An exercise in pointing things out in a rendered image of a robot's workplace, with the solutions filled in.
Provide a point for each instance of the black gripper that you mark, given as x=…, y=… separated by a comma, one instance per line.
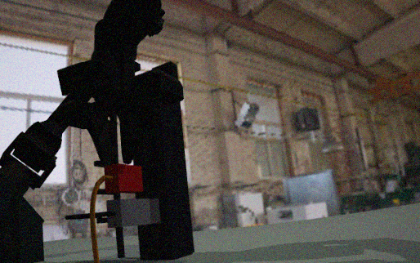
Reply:
x=133, y=104

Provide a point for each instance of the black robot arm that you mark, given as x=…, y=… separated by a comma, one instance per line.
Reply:
x=125, y=24

